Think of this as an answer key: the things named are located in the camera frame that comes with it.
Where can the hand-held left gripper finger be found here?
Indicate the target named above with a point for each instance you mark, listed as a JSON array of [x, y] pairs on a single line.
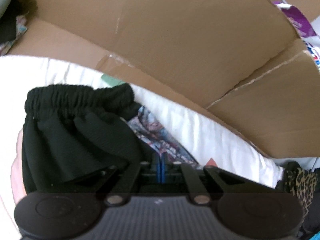
[[163, 172], [157, 172]]

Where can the black shorts with patterned lining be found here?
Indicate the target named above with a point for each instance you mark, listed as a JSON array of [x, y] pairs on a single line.
[[75, 135]]

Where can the cream bear print blanket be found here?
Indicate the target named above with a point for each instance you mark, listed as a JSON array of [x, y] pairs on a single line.
[[200, 130]]

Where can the leopard print garment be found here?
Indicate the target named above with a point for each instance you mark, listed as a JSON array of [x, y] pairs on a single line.
[[305, 187]]

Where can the flat brown cardboard sheet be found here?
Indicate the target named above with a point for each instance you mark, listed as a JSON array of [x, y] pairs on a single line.
[[175, 30]]

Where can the teal cartoon print cloth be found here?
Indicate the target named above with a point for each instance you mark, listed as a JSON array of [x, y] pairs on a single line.
[[312, 237]]

